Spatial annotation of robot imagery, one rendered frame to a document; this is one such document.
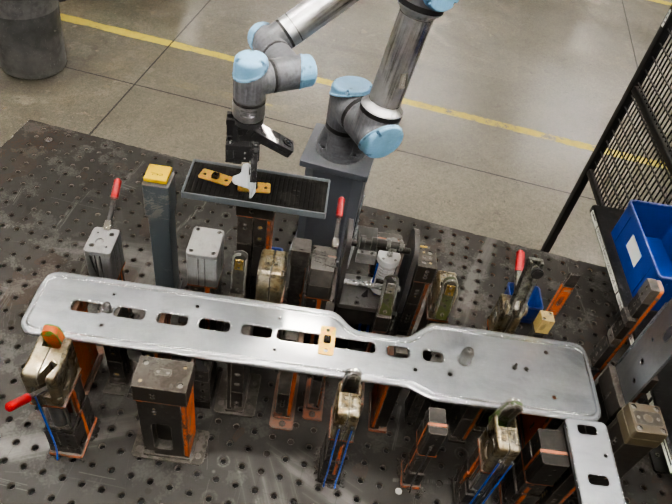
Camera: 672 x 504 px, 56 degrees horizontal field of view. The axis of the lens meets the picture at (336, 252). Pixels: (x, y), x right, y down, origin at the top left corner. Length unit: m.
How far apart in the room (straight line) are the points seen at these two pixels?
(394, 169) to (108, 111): 1.70
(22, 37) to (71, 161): 1.75
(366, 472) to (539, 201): 2.44
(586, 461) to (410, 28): 1.06
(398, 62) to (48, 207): 1.30
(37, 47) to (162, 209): 2.58
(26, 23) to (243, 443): 2.98
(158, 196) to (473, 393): 0.93
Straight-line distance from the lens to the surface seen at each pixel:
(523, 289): 1.63
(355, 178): 1.84
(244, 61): 1.42
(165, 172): 1.69
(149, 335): 1.54
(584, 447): 1.58
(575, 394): 1.65
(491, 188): 3.78
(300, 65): 1.47
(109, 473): 1.72
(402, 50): 1.59
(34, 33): 4.15
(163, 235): 1.81
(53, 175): 2.45
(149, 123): 3.87
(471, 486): 1.63
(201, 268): 1.58
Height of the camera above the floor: 2.24
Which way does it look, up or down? 46 degrees down
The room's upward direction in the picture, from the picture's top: 11 degrees clockwise
